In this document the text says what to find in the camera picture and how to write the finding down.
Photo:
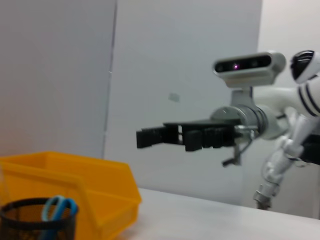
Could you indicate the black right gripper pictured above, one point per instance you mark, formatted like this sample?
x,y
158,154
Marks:
x,y
215,125

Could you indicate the blue scissors with sheath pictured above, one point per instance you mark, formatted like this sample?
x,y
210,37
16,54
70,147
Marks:
x,y
60,207

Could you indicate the black mesh pen holder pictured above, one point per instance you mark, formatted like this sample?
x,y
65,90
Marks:
x,y
20,225

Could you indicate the yellow plastic bin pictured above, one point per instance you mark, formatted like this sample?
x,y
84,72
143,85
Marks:
x,y
100,187

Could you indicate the white black robot head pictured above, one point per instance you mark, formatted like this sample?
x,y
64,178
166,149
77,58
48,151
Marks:
x,y
305,67

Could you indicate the small grey wall sticker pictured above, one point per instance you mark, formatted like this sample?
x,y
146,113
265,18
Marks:
x,y
174,97

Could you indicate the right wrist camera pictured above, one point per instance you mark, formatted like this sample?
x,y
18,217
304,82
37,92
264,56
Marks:
x,y
250,67

